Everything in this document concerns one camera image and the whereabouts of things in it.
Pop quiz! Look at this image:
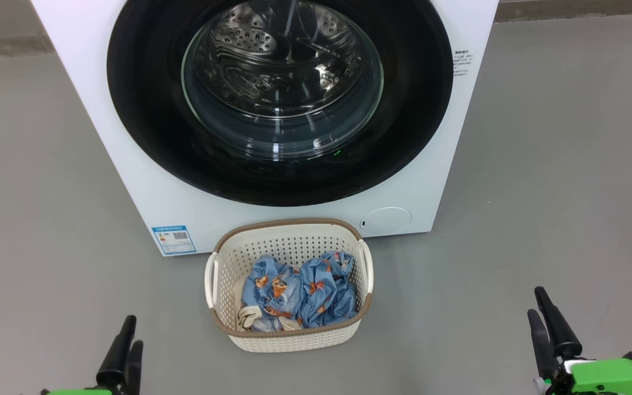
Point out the black round washer door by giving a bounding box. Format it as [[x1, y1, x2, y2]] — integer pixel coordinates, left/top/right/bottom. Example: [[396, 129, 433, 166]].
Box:
[[106, 0, 454, 207]]

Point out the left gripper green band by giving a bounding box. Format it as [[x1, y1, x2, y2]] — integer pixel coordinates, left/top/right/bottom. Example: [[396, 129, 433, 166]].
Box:
[[46, 315, 144, 395]]

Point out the white front-load washing machine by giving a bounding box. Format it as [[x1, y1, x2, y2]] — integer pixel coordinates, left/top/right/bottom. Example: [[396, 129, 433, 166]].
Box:
[[31, 0, 499, 257]]

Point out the cream perforated laundry basket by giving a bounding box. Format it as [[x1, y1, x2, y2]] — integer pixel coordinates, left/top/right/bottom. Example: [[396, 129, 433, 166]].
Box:
[[204, 218, 374, 353]]

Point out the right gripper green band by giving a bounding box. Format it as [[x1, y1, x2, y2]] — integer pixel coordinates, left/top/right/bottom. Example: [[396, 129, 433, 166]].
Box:
[[527, 286, 632, 395]]

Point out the round drain filter cover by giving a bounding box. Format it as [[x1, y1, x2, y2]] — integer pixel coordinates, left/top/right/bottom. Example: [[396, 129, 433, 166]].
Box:
[[360, 207, 412, 237]]

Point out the perforated steel washer drum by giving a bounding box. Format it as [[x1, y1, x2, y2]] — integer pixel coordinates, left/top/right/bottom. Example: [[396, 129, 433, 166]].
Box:
[[195, 0, 373, 122]]

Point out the blue energy label sticker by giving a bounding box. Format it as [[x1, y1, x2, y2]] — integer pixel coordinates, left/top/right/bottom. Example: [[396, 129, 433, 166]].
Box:
[[151, 224, 197, 256]]

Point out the blue cream cartoon garment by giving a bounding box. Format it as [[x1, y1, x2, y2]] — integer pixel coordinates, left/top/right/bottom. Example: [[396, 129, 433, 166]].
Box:
[[237, 256, 304, 333]]

